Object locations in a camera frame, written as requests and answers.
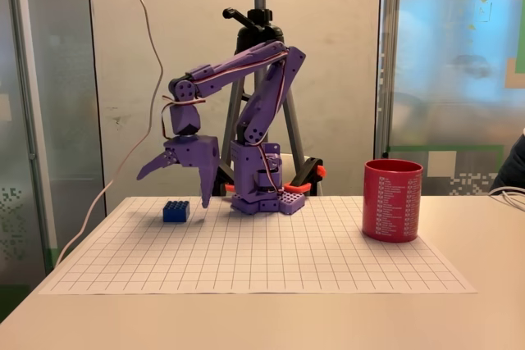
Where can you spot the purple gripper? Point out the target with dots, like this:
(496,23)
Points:
(196,153)

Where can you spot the blue toy brick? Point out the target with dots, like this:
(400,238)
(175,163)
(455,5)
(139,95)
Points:
(176,211)

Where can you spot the purple robot arm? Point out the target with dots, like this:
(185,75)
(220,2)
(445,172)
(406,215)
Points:
(246,64)

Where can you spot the red cup with white print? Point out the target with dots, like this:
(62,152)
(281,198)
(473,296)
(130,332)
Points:
(391,202)

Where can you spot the black orange table clamp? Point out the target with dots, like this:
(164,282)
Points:
(223,175)
(312,169)

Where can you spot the white grid paper sheet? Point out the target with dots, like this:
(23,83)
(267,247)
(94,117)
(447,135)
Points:
(205,260)

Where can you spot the person in grey t-shirt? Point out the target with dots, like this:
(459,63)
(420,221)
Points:
(512,169)

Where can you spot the aluminium frame post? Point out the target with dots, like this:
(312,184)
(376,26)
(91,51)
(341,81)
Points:
(28,120)
(387,59)

